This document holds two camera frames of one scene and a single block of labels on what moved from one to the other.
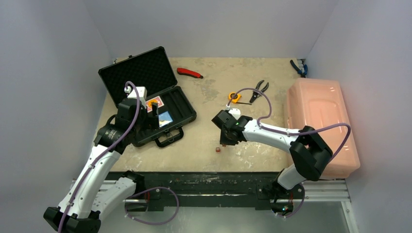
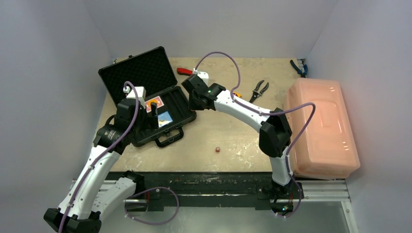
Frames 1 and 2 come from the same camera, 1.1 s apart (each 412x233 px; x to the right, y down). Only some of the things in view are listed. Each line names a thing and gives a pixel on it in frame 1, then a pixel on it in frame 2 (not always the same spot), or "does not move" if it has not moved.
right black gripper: [223, 129] → [190, 85]
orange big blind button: [151, 101] does not move
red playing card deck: [160, 103] does not move
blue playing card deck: [164, 119] does not move
